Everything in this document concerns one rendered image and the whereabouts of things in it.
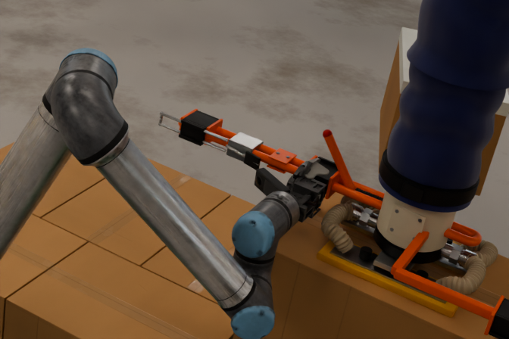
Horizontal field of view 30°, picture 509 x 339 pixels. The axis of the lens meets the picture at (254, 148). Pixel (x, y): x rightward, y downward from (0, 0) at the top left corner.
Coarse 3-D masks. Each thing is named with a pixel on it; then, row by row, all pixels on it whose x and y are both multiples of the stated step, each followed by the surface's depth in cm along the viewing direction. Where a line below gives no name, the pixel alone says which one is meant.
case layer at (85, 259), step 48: (48, 192) 329; (96, 192) 334; (192, 192) 346; (48, 240) 304; (96, 240) 309; (144, 240) 313; (0, 288) 278; (48, 288) 282; (96, 288) 286; (144, 288) 290; (192, 288) 295; (0, 336) 282; (48, 336) 271; (96, 336) 267; (144, 336) 271; (192, 336) 275
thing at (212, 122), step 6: (186, 114) 244; (192, 114) 244; (198, 114) 245; (204, 114) 245; (192, 120) 241; (198, 120) 242; (204, 120) 242; (210, 120) 243; (216, 120) 244; (222, 120) 245; (180, 126) 243; (210, 126) 240; (216, 126) 243; (204, 138) 241; (204, 144) 241
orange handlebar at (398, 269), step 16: (224, 144) 238; (272, 160) 234; (288, 160) 233; (352, 192) 226; (416, 240) 211; (464, 240) 216; (480, 240) 217; (400, 256) 205; (400, 272) 199; (432, 288) 196; (448, 288) 197; (464, 304) 194; (480, 304) 193
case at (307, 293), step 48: (336, 192) 253; (288, 240) 228; (288, 288) 225; (336, 288) 218; (384, 288) 217; (480, 288) 224; (288, 336) 230; (336, 336) 223; (384, 336) 216; (432, 336) 210; (480, 336) 208
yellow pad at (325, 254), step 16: (320, 256) 222; (336, 256) 222; (352, 256) 223; (368, 256) 221; (352, 272) 220; (368, 272) 218; (384, 272) 219; (416, 272) 217; (400, 288) 215; (416, 288) 215; (432, 304) 213; (448, 304) 213
